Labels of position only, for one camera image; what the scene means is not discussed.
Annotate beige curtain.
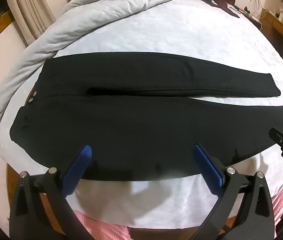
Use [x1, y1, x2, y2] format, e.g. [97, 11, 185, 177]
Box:
[5, 0, 57, 48]

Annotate black pants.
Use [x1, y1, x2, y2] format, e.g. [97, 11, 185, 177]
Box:
[10, 52, 283, 182]

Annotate person's pink pajamas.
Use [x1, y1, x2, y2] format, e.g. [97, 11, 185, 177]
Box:
[54, 186, 283, 240]

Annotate white wall cables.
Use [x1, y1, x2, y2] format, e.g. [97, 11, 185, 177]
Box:
[249, 0, 263, 19]

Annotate wooden bed frame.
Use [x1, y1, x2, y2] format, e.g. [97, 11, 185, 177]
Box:
[5, 164, 232, 240]

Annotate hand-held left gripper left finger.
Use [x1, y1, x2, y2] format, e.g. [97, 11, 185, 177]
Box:
[9, 144, 93, 240]

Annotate bed with white sheet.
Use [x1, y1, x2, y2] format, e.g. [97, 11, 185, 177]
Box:
[0, 0, 283, 229]

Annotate grey duvet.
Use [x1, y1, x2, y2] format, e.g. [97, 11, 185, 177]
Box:
[0, 0, 202, 153]

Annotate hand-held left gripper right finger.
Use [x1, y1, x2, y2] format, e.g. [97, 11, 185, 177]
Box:
[193, 144, 277, 240]

